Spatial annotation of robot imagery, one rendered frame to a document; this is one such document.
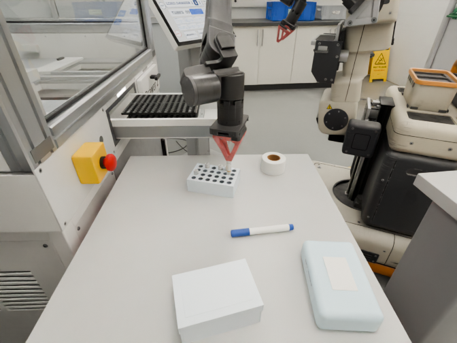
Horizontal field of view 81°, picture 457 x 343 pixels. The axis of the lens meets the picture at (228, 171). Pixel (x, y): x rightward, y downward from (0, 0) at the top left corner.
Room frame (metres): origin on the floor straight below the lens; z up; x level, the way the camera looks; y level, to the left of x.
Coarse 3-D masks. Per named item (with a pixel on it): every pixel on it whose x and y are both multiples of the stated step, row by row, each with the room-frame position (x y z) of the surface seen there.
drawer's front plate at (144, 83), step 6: (150, 66) 1.25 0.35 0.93; (156, 66) 1.30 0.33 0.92; (144, 72) 1.14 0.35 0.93; (150, 72) 1.17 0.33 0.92; (156, 72) 1.29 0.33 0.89; (138, 78) 1.04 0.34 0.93; (144, 78) 1.07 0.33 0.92; (138, 84) 1.02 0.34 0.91; (144, 84) 1.05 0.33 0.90; (150, 84) 1.14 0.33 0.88; (156, 84) 1.25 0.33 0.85; (138, 90) 1.02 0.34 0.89; (144, 90) 1.04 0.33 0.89; (156, 90) 1.24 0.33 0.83
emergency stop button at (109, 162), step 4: (108, 156) 0.51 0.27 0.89; (112, 156) 0.52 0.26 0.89; (104, 160) 0.51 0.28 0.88; (108, 160) 0.50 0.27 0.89; (112, 160) 0.51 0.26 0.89; (116, 160) 0.53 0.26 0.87; (104, 164) 0.51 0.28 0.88; (108, 164) 0.50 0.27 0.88; (112, 164) 0.51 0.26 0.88; (116, 164) 0.53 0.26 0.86; (108, 168) 0.50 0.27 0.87; (112, 168) 0.50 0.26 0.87
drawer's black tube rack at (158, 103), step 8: (136, 96) 0.92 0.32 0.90; (144, 96) 0.92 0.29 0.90; (152, 96) 0.92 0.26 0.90; (160, 96) 0.92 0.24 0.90; (168, 96) 0.92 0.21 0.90; (176, 96) 0.92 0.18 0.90; (136, 104) 0.84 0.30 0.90; (144, 104) 0.83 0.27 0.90; (152, 104) 0.84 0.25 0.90; (160, 104) 0.83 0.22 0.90; (168, 104) 0.83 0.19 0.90; (176, 104) 0.83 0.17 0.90; (184, 104) 0.83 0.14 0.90; (128, 112) 0.76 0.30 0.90; (136, 112) 0.77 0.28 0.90; (144, 112) 0.76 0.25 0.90; (152, 112) 0.76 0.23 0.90; (160, 112) 0.76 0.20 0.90; (168, 112) 0.76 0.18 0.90; (176, 112) 0.76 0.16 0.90; (184, 112) 0.76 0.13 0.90
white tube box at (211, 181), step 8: (200, 168) 0.61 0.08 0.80; (208, 168) 0.61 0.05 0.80; (216, 168) 0.61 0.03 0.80; (224, 168) 0.61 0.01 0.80; (232, 168) 0.61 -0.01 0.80; (192, 176) 0.57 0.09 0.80; (200, 176) 0.57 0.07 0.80; (208, 176) 0.58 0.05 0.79; (216, 176) 0.58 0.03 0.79; (224, 176) 0.57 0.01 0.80; (232, 176) 0.57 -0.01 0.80; (192, 184) 0.56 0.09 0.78; (200, 184) 0.55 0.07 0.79; (208, 184) 0.55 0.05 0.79; (216, 184) 0.54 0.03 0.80; (224, 184) 0.54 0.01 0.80; (232, 184) 0.54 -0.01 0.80; (200, 192) 0.55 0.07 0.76; (208, 192) 0.55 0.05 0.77; (216, 192) 0.54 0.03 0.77; (224, 192) 0.53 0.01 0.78; (232, 192) 0.53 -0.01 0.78
